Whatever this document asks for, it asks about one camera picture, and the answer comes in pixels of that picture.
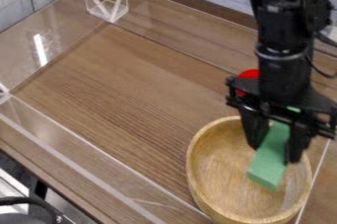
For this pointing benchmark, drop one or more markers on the red plush tomato toy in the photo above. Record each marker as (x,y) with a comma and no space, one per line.
(251,73)

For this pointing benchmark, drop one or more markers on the green rectangular block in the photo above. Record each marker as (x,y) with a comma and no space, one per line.
(268,166)

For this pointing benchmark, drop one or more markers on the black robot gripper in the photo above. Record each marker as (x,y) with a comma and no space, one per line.
(282,95)

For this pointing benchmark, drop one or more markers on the black table leg bracket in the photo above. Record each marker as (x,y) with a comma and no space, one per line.
(40,191)

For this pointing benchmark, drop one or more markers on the light wooden bowl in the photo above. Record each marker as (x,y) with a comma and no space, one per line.
(227,195)

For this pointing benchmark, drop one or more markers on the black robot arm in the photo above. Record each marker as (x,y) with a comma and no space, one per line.
(291,24)

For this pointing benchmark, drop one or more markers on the clear acrylic corner bracket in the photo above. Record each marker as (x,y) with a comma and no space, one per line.
(107,10)

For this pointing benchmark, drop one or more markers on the clear acrylic tray walls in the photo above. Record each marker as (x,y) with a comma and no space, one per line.
(104,99)

